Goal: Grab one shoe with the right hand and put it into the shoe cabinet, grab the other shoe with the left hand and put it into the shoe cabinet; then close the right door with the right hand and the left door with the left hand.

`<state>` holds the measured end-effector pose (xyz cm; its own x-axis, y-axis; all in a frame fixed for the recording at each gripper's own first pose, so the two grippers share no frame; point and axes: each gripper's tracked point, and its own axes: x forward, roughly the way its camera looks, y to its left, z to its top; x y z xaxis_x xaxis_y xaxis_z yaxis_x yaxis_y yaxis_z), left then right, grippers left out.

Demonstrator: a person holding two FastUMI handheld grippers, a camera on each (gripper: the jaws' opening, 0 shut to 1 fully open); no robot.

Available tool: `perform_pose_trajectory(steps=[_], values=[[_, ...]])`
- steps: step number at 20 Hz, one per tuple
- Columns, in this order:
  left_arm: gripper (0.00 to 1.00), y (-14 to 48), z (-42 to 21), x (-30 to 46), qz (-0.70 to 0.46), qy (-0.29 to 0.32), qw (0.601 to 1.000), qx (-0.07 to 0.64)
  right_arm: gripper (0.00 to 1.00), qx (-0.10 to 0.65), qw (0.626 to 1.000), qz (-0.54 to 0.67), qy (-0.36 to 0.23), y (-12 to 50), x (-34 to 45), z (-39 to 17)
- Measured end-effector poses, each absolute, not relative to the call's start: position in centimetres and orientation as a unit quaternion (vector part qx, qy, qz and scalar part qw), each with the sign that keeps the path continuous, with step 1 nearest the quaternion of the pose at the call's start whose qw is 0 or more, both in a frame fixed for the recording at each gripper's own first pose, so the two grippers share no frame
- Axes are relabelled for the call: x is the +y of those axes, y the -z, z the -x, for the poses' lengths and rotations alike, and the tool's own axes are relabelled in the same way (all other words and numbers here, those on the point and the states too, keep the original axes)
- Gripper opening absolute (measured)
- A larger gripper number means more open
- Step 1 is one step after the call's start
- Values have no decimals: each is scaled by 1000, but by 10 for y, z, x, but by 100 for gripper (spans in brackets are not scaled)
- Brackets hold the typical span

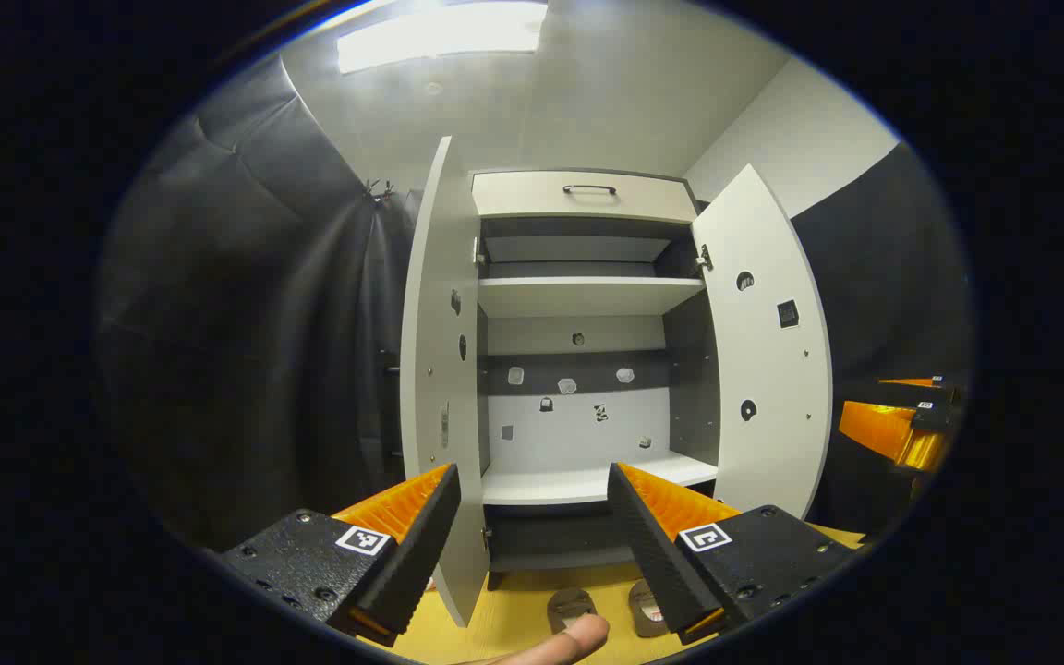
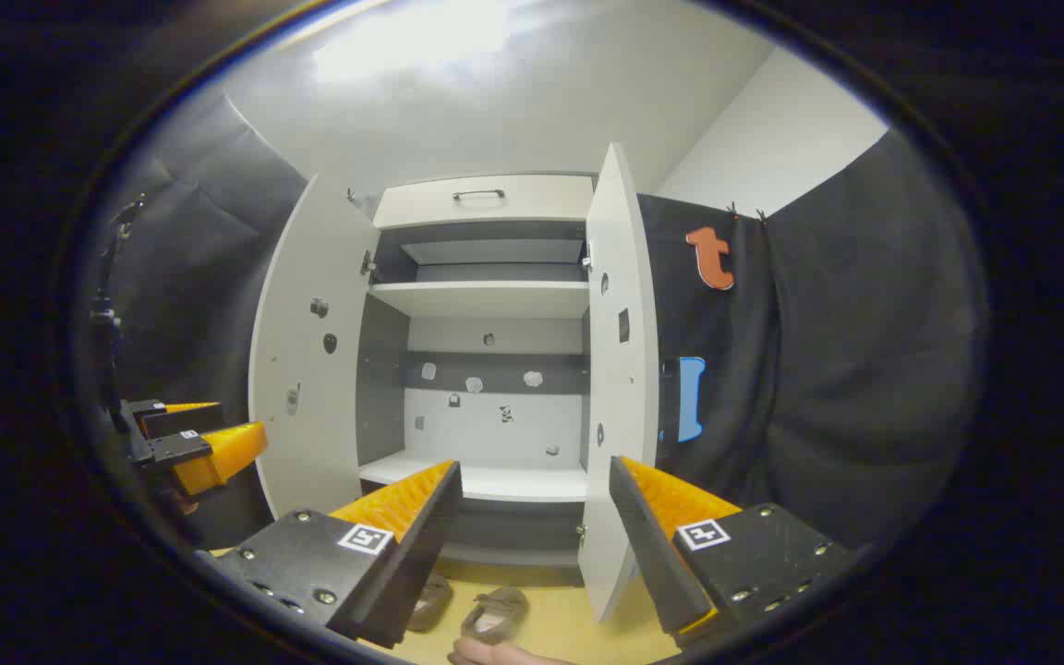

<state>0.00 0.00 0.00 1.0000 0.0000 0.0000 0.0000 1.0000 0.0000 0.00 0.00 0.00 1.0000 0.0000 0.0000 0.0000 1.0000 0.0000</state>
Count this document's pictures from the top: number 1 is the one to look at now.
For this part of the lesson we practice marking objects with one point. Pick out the white shoe cabinet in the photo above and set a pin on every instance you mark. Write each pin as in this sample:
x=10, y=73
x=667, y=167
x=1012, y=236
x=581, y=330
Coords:
x=578, y=296

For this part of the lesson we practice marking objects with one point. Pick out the metal cloth clip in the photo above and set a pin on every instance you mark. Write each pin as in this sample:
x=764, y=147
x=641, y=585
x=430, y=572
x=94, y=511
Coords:
x=380, y=190

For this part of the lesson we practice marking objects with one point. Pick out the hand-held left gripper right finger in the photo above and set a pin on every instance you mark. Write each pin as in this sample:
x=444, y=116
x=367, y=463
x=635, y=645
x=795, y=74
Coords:
x=657, y=554

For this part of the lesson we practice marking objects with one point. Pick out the brown fuzzy shoe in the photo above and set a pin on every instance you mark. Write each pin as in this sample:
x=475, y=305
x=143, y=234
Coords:
x=572, y=605
x=647, y=611

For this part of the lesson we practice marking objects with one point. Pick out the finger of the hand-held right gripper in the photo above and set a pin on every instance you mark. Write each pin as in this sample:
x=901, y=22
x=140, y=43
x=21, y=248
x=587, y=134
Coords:
x=883, y=429
x=920, y=392

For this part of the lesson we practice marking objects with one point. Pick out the ceiling light panel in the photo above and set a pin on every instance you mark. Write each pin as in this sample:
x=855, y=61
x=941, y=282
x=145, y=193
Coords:
x=440, y=32

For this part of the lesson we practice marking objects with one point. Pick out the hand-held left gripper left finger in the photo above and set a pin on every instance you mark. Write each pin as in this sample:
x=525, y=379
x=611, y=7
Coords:
x=412, y=563

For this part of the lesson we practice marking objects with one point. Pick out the white cabinet drawer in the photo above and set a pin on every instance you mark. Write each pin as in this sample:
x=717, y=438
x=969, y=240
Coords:
x=532, y=199

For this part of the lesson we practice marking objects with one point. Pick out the black backdrop cloth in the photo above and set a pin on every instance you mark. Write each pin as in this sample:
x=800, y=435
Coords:
x=874, y=277
x=246, y=323

